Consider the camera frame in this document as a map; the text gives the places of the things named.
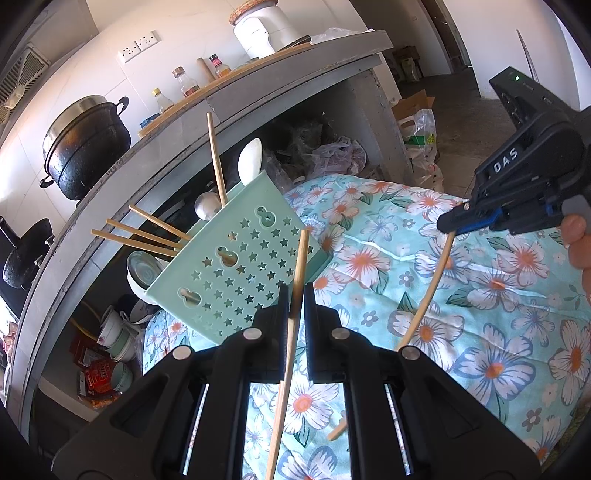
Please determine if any wooden chopstick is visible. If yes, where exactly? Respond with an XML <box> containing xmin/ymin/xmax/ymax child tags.
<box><xmin>327</xmin><ymin>230</ymin><xmax>459</xmax><ymax>441</ymax></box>
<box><xmin>266</xmin><ymin>228</ymin><xmax>310</xmax><ymax>480</ymax></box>

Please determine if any person's right hand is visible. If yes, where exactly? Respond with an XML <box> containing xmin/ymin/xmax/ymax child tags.
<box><xmin>561</xmin><ymin>214</ymin><xmax>591</xmax><ymax>297</ymax></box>

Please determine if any green plastic utensil caddy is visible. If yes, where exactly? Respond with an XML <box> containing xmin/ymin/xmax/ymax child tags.
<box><xmin>146</xmin><ymin>172</ymin><xmax>304</xmax><ymax>344</ymax></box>

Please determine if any broom and dustpan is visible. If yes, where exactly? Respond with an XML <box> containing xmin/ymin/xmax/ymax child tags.
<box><xmin>516</xmin><ymin>29</ymin><xmax>539</xmax><ymax>82</ymax></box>

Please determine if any plastic bag on floor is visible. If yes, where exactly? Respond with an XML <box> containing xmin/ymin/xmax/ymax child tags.
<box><xmin>399</xmin><ymin>109</ymin><xmax>444</xmax><ymax>193</ymax></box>

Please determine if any floral quilted table cover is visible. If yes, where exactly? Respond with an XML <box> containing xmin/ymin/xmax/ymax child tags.
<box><xmin>141</xmin><ymin>173</ymin><xmax>591</xmax><ymax>480</ymax></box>

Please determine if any chopstick in caddy lower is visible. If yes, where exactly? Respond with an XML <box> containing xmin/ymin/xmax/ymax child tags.
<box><xmin>91</xmin><ymin>229</ymin><xmax>177</xmax><ymax>258</ymax></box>

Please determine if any cardboard box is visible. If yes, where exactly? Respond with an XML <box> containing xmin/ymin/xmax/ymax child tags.
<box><xmin>392</xmin><ymin>89</ymin><xmax>435</xmax><ymax>121</ymax></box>

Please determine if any chopstick in caddy upper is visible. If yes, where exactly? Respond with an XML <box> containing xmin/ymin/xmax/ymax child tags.
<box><xmin>128</xmin><ymin>205</ymin><xmax>191</xmax><ymax>241</ymax></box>

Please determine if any chopstick in caddy middle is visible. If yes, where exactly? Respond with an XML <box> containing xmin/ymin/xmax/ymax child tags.
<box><xmin>105</xmin><ymin>219</ymin><xmax>182</xmax><ymax>250</ymax></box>

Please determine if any stack of bowls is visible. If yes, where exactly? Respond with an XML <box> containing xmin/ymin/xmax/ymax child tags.
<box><xmin>97</xmin><ymin>306</ymin><xmax>137</xmax><ymax>362</ymax></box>

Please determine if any metal spoon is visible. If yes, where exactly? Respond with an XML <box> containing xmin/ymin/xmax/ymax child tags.
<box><xmin>193</xmin><ymin>192</ymin><xmax>222</xmax><ymax>221</ymax></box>

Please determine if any chopstick in caddy upright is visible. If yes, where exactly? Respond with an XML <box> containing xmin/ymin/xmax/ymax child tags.
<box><xmin>206</xmin><ymin>112</ymin><xmax>228</xmax><ymax>208</ymax></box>

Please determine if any white plastic spoon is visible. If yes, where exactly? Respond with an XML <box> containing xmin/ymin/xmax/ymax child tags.
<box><xmin>238</xmin><ymin>138</ymin><xmax>263</xmax><ymax>185</ymax></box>

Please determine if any wooden cutting board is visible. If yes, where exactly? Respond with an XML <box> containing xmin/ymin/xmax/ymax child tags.
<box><xmin>137</xmin><ymin>42</ymin><xmax>312</xmax><ymax>139</ymax></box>

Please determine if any black wok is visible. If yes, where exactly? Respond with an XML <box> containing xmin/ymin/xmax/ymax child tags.
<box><xmin>1</xmin><ymin>217</ymin><xmax>54</xmax><ymax>290</ymax></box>

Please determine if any oil bottle yellow cap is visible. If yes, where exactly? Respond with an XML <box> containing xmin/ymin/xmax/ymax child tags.
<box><xmin>152</xmin><ymin>88</ymin><xmax>174</xmax><ymax>114</ymax></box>

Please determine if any sauce bottle red label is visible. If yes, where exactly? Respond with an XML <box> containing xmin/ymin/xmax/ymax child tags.
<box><xmin>172</xmin><ymin>66</ymin><xmax>200</xmax><ymax>97</ymax></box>

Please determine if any black steamer pot with lid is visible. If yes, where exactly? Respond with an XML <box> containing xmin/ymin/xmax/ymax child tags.
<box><xmin>39</xmin><ymin>95</ymin><xmax>131</xmax><ymax>201</ymax></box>

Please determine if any orange sauce bottle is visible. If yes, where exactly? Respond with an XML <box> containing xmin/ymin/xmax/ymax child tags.
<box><xmin>209</xmin><ymin>54</ymin><xmax>231</xmax><ymax>78</ymax></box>

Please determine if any range hood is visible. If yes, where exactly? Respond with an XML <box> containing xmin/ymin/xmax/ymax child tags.
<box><xmin>1</xmin><ymin>43</ymin><xmax>49</xmax><ymax>115</ymax></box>

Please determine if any wall power socket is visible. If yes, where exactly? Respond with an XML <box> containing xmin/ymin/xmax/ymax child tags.
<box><xmin>116</xmin><ymin>30</ymin><xmax>160</xmax><ymax>64</ymax></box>

